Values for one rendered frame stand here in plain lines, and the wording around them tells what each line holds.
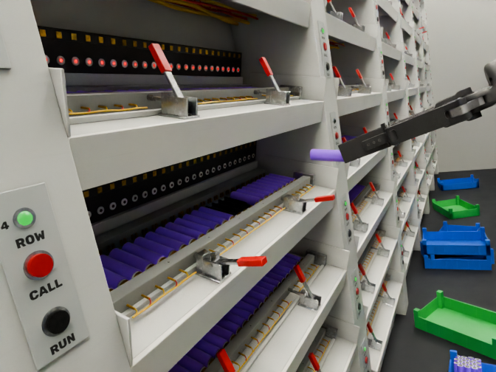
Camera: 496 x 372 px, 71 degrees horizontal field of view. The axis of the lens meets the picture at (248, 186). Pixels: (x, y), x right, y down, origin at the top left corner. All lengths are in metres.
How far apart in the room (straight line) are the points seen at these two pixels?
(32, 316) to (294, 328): 0.49
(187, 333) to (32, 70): 0.28
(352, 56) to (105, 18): 1.07
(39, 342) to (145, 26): 0.53
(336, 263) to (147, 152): 0.64
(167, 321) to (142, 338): 0.03
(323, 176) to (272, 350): 0.40
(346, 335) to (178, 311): 0.65
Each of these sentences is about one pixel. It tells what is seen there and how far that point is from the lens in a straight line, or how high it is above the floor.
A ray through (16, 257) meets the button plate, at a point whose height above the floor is 0.88.
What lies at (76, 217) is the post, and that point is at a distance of 0.30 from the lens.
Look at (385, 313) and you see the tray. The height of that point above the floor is 0.16.
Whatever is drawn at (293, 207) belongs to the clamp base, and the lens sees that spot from 0.66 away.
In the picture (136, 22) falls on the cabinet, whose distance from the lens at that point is 0.68.
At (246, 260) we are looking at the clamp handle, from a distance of 0.42.
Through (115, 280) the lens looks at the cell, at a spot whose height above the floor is 0.79.
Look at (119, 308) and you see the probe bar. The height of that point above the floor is 0.78.
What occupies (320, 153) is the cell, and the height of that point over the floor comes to 0.87.
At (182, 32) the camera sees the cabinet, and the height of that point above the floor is 1.13.
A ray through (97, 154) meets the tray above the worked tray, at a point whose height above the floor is 0.94.
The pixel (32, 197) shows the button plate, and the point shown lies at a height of 0.92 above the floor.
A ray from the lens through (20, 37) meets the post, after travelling 0.31.
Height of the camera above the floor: 0.94
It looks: 10 degrees down
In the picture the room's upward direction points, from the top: 10 degrees counter-clockwise
